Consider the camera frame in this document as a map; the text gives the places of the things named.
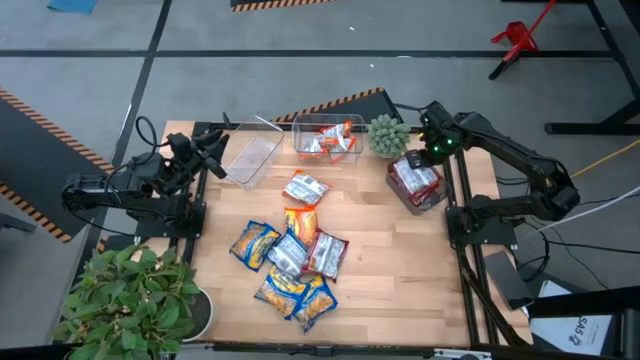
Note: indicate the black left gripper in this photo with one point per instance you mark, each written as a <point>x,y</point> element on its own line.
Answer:
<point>200,157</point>

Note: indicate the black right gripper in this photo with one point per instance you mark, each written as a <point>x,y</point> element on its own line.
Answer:
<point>415,160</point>

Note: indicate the red Maruchan noodle packet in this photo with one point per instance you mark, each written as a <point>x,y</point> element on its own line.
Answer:
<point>327,255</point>
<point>415,179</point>
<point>427,201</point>

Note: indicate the orange Maruchan noodle packet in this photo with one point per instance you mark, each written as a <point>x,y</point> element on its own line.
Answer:
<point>305,187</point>
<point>337,131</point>
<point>301,223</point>
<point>314,146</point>
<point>342,149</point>

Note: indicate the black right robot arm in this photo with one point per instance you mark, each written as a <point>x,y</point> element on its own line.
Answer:
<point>505,145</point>

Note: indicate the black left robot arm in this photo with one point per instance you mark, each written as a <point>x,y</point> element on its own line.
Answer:
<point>100,192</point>

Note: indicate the small potted succulent plant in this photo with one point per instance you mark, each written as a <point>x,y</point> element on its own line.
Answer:
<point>389,136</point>

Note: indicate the clear plastic bin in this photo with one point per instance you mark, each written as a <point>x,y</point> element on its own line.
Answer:
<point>395,194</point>
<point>252,157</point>
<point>300,125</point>

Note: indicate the black hazard striped mat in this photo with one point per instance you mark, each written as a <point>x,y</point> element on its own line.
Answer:
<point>35,150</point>
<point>360,107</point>
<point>280,4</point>

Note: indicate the black power supply box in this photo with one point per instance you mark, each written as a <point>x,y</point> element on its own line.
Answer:
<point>507,280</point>

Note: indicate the red pole stand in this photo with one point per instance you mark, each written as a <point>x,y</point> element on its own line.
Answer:
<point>520,37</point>

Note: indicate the leafy green potted plant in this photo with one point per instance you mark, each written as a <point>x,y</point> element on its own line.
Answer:
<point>130,300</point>

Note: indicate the white paper sheet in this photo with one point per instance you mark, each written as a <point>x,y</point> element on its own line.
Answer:
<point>555,290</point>

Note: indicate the blue floor mat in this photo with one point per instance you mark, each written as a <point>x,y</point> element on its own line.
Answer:
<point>72,5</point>

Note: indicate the grey metal leg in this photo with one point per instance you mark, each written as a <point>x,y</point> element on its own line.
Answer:
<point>15,222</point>

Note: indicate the white printed box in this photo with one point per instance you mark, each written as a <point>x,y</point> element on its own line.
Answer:
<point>565,332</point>

